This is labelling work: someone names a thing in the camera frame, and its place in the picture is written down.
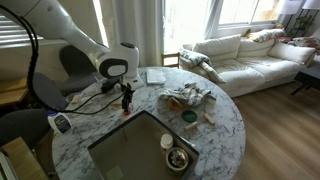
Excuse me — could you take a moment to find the black coffee table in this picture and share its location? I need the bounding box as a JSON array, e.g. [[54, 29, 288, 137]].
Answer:
[[291, 66, 320, 96]]

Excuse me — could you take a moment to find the white sofa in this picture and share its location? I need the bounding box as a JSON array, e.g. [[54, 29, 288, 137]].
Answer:
[[180, 34, 316, 97]]

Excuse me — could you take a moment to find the green lid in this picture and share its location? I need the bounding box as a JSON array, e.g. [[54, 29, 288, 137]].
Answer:
[[182, 110, 197, 123]]

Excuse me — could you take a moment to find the small wooden block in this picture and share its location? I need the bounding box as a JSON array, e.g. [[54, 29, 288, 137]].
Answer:
[[185, 122, 198, 130]]

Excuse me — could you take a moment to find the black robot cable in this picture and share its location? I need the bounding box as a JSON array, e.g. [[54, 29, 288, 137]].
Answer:
[[0, 4, 125, 116]]

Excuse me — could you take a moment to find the white cap bottle in box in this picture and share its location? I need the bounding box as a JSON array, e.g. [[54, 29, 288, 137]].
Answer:
[[160, 134, 173, 154]]

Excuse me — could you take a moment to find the white folded paper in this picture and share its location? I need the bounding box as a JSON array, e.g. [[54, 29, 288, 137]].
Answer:
[[146, 69, 166, 84]]

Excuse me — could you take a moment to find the grey blanket on sofa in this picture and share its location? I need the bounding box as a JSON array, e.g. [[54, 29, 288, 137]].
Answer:
[[179, 49, 225, 83]]

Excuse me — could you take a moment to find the transparent container with red lid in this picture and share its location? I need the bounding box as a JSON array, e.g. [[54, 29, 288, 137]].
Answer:
[[122, 107, 131, 116]]

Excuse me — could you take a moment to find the striped cloth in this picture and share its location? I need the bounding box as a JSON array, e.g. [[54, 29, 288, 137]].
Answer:
[[159, 83, 216, 106]]

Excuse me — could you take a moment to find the grey office chair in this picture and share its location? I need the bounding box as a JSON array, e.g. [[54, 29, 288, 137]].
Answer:
[[0, 45, 96, 147]]

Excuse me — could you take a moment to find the dark cardboard box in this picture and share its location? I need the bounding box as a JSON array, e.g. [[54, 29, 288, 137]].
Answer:
[[88, 111, 199, 180]]

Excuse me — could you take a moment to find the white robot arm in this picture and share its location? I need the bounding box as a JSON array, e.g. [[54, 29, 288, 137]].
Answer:
[[0, 0, 144, 111]]

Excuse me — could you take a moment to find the white lotion bottle blue cap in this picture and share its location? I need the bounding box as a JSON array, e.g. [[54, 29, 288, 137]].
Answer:
[[47, 110, 72, 134]]

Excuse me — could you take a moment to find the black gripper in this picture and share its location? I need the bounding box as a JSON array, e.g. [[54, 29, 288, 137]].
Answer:
[[121, 85, 134, 109]]

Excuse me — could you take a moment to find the wooden chair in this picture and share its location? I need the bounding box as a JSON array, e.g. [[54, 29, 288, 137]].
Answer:
[[161, 53, 180, 68]]

